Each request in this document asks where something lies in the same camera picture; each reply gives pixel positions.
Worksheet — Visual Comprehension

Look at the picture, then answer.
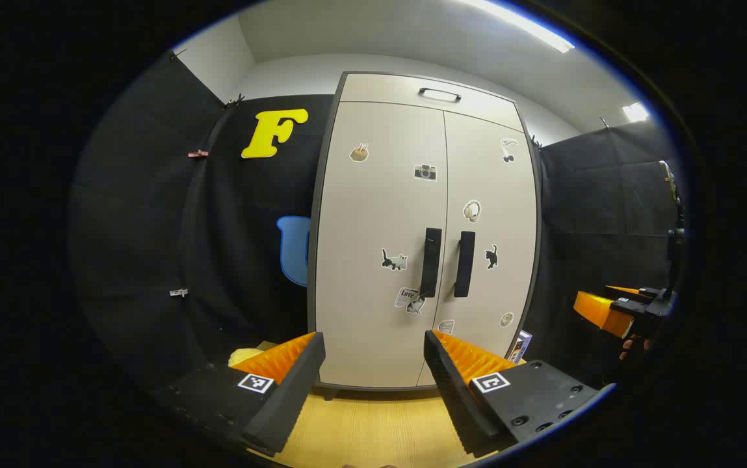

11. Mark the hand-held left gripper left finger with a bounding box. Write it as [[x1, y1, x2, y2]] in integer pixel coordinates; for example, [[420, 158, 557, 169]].
[[168, 331, 326, 457]]

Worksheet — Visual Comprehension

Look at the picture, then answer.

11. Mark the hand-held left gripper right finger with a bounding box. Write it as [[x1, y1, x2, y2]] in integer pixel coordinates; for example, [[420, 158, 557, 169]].
[[424, 330, 608, 459]]

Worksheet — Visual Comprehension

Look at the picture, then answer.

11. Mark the black door handle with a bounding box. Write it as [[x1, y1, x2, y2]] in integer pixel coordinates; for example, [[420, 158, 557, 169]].
[[420, 227, 443, 298], [454, 231, 477, 298]]

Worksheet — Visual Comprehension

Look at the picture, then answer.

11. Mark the white shoe cabinet door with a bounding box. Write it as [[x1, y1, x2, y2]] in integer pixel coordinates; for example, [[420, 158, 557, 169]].
[[316, 101, 447, 389], [417, 110, 538, 387]]

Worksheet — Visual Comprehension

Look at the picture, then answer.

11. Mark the white double-door shoe cabinet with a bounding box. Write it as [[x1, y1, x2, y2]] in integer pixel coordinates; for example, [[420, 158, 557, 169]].
[[307, 70, 543, 394]]

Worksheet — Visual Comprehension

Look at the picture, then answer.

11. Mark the yellow plush toy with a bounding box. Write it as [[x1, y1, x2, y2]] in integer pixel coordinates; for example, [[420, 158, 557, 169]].
[[228, 348, 263, 369]]

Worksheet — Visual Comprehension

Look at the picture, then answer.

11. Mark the small blue white box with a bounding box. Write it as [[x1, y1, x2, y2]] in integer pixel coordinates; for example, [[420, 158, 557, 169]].
[[506, 330, 533, 363]]

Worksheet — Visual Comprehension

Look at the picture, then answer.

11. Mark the black backdrop cloth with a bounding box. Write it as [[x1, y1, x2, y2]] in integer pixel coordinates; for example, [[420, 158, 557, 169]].
[[71, 52, 687, 394]]

